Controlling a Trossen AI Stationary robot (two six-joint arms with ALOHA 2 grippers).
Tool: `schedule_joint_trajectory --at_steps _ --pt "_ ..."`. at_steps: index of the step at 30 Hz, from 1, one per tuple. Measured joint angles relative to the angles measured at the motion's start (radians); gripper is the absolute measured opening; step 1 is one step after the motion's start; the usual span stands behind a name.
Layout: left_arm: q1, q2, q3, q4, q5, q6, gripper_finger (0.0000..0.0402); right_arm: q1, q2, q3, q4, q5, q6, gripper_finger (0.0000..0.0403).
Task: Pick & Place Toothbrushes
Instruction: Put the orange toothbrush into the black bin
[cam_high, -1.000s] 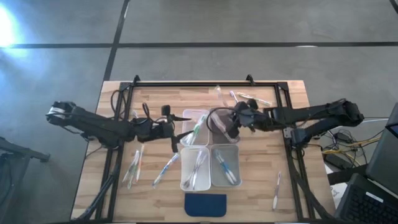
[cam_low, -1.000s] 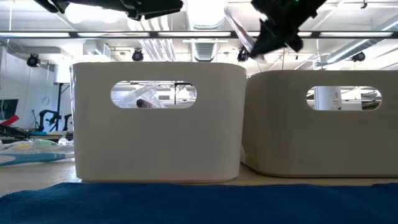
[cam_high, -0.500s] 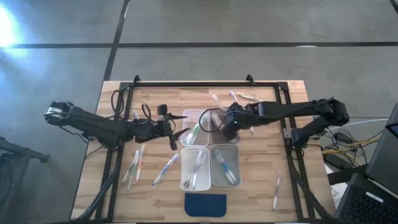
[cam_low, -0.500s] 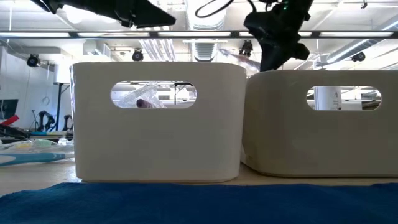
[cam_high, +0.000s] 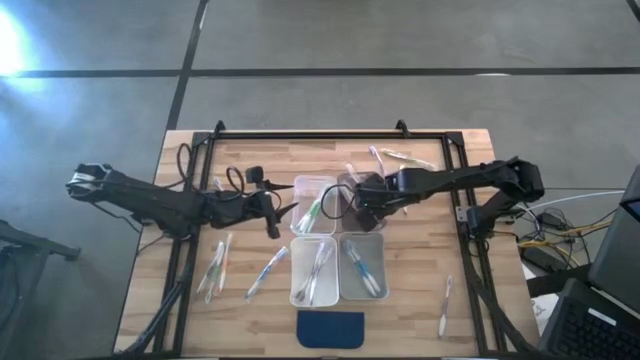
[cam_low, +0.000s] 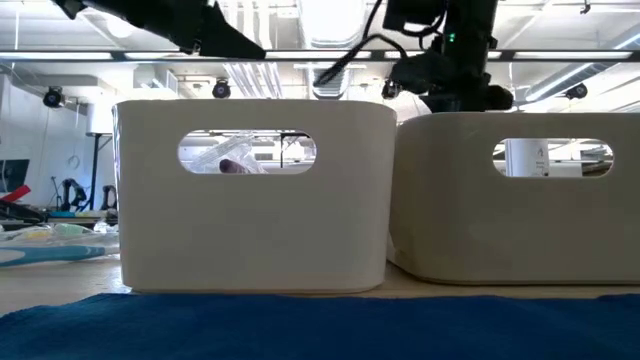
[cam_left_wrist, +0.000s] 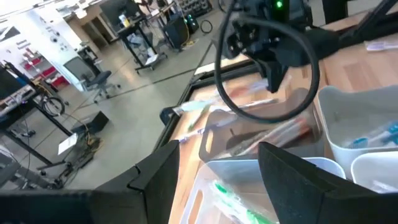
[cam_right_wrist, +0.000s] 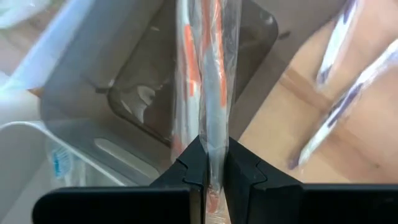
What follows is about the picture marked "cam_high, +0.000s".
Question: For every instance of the blue white toothbrush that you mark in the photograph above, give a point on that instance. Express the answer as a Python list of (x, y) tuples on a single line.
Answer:
[(373, 286), (362, 272), (265, 274), (354, 252), (218, 183)]

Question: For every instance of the black power brick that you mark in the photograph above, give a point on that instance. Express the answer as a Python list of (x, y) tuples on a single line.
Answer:
[(537, 256)]

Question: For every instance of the white plastic bin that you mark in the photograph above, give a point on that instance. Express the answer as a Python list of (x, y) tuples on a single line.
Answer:
[(300, 295)]

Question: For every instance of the orange white wrapped toothbrush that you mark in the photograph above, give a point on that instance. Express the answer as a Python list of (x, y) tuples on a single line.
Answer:
[(445, 305), (224, 265)]

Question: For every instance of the blue cloth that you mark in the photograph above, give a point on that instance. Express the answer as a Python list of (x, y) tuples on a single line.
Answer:
[(330, 330)]

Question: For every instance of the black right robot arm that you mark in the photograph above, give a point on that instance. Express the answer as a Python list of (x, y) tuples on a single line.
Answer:
[(450, 177)]

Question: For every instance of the white paper sheet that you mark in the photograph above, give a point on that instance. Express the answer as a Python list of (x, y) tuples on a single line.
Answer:
[(542, 310)]

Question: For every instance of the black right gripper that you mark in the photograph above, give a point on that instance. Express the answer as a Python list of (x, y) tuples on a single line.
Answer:
[(375, 197)]

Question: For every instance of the pale grey plastic bin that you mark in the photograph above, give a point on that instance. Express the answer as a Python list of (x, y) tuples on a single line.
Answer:
[(350, 290)]

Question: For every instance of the white metal bracket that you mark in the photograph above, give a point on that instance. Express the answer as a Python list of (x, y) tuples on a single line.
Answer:
[(462, 214)]

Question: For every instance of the black stand leg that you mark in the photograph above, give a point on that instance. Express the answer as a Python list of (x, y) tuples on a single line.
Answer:
[(35, 242)]

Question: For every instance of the black monitor screen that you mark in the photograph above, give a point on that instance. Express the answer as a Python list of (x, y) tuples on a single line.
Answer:
[(617, 240)]

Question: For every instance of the black laptop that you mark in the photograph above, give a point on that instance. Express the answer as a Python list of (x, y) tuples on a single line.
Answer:
[(590, 325)]

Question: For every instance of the black aluminium table frame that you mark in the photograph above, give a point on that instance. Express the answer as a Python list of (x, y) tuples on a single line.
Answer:
[(325, 135)]

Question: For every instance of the brown translucent plastic bin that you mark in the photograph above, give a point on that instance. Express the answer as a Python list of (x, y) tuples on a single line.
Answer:
[(345, 210)]

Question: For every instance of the clear plastic bin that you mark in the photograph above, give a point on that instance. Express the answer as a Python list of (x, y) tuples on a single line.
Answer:
[(300, 187)]

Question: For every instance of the black table clamp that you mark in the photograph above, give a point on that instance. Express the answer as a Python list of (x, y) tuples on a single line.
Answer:
[(401, 127), (218, 127)]

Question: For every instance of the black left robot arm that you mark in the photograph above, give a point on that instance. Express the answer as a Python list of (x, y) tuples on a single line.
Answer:
[(150, 200)]

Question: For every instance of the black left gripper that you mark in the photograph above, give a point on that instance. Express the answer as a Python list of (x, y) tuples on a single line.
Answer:
[(235, 207)]

